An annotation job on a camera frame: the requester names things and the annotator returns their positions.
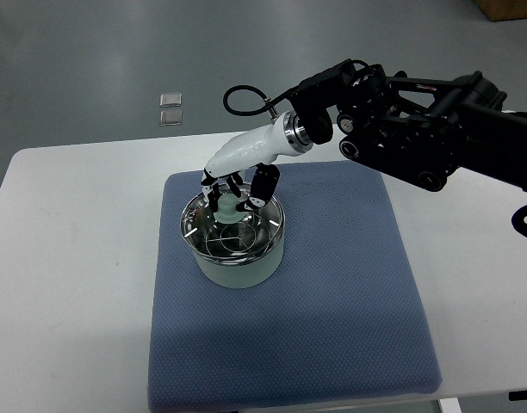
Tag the upper floor socket plate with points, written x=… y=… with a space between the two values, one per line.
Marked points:
x=170 y=99

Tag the lower floor socket plate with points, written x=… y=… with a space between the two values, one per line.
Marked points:
x=171 y=117

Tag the blue fabric mat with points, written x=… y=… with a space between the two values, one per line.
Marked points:
x=341 y=318

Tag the glass lid with green knob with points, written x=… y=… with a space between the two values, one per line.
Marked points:
x=229 y=237

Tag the sage green pot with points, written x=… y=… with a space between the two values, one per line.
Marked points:
x=247 y=275

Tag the brown cardboard box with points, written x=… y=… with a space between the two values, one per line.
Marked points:
x=503 y=10

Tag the black table control panel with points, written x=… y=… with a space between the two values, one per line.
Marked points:
x=518 y=395

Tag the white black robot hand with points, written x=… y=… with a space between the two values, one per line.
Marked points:
x=257 y=148

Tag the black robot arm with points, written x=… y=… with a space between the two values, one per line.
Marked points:
x=419 y=131

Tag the floor socket plate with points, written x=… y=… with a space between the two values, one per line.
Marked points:
x=171 y=117
x=170 y=99

